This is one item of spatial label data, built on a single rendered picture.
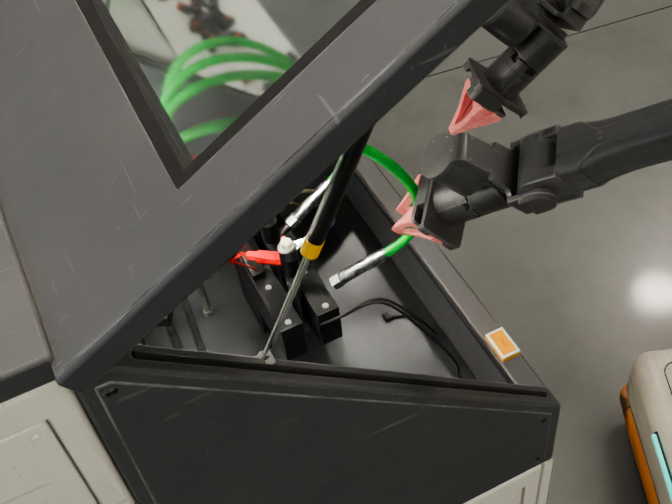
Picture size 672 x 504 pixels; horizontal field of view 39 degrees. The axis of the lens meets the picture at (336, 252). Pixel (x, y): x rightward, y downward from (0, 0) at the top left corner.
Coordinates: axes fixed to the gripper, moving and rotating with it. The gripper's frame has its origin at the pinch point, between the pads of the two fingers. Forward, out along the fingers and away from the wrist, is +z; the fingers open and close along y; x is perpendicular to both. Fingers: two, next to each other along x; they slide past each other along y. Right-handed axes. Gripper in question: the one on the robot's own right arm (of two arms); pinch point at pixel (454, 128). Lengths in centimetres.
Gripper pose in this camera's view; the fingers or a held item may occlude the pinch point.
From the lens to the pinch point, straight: 140.6
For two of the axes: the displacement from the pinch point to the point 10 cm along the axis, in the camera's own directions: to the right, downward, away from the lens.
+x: 1.9, 7.3, -6.6
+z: -6.2, 6.1, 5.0
